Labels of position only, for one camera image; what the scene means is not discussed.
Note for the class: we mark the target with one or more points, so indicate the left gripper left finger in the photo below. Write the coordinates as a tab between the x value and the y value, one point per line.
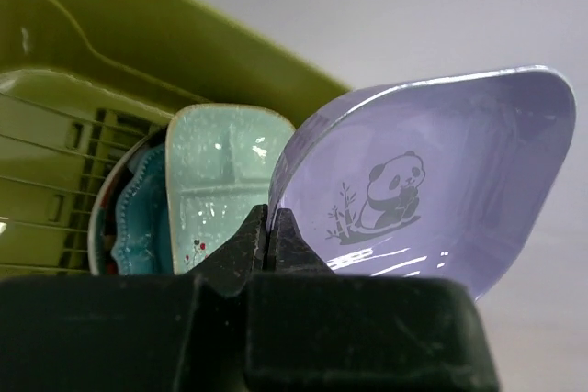
132	333

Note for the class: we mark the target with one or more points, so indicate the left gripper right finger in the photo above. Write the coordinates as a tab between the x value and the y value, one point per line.
309	329

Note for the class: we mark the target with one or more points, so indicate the teal scalloped plate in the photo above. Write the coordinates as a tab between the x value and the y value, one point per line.
143	243

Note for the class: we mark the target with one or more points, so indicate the black rimmed beige plate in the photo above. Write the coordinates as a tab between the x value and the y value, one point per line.
102	231

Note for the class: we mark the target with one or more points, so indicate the mint green square plate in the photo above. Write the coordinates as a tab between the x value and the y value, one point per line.
219	162

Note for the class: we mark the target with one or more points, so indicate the lavender square dish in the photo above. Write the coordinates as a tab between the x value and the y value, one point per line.
434	178

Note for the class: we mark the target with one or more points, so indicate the olive green plastic bin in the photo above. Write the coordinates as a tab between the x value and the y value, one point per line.
83	80

